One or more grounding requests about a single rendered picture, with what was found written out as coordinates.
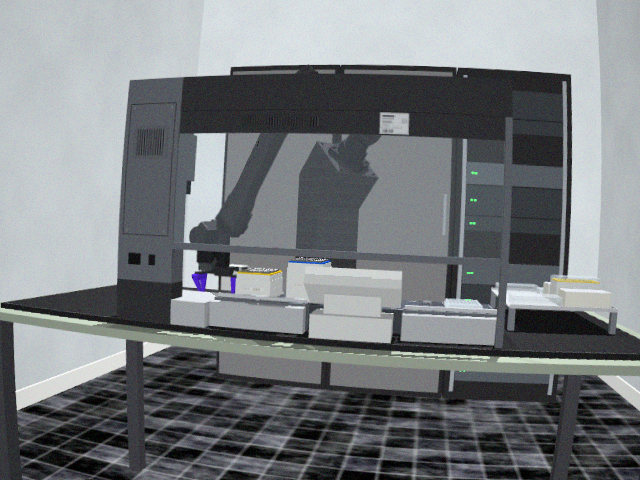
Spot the white ready panel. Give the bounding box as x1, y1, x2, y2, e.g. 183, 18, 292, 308
221, 265, 249, 293

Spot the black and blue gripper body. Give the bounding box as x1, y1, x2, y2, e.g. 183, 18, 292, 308
195, 266, 239, 278

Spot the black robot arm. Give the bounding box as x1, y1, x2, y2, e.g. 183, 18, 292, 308
197, 64, 318, 271

